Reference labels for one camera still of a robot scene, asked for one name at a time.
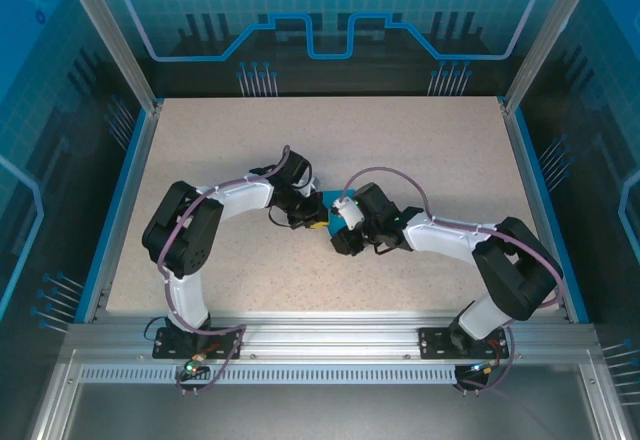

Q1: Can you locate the teal cloth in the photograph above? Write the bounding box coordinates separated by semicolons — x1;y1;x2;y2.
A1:
322;188;359;237

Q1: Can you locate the blue table edge strip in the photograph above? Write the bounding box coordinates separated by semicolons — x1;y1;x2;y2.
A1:
514;107;591;324
73;107;150;324

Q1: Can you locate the small LED circuit board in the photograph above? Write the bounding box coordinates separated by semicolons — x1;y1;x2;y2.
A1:
180;353;210;380
467;359;502;377

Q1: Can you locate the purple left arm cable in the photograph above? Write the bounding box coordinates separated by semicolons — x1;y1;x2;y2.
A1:
156;144;292;397

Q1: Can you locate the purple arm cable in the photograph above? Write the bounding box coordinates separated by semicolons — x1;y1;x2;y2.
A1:
342;166;566;395
156;144;292;397

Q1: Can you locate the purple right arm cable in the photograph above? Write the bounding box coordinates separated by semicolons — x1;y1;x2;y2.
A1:
342;166;566;395

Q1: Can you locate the thin black camera cable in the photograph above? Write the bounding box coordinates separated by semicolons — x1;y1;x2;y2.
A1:
266;206;297;232

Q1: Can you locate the blue printed enclosure panel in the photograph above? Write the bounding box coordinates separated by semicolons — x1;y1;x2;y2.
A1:
87;0;566;99
519;0;640;440
0;0;151;440

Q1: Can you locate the aluminium frame beam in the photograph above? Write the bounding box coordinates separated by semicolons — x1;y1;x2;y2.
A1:
64;309;601;367

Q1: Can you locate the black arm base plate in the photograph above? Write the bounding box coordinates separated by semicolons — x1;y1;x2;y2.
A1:
418;326;511;361
152;326;245;361

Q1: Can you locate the slotted grey cable duct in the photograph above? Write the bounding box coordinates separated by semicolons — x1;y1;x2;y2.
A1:
77;365;459;384

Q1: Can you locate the thin black base cable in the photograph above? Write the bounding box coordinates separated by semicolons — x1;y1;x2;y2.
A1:
143;313;174;346

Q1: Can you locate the aluminium corner post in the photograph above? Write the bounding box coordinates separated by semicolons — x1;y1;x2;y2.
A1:
53;0;165;117
499;0;605;117

